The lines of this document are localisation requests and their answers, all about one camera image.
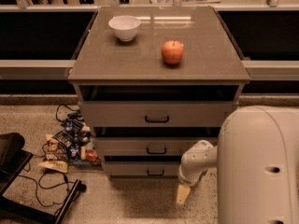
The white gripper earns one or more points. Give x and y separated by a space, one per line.
187 176

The grey bottom drawer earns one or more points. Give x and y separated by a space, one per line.
148 169

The grey drawer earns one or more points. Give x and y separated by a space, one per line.
148 169
155 114
142 146

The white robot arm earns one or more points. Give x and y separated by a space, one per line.
256 157

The grey middle drawer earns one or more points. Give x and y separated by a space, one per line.
142 146

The grey top drawer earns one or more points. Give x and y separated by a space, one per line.
155 114

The grey drawer cabinet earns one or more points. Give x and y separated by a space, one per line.
110 70

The pile of snack packets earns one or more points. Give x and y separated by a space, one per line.
72 145

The red apple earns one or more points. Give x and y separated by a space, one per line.
172 52

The white ceramic bowl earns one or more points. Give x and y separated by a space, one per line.
125 27

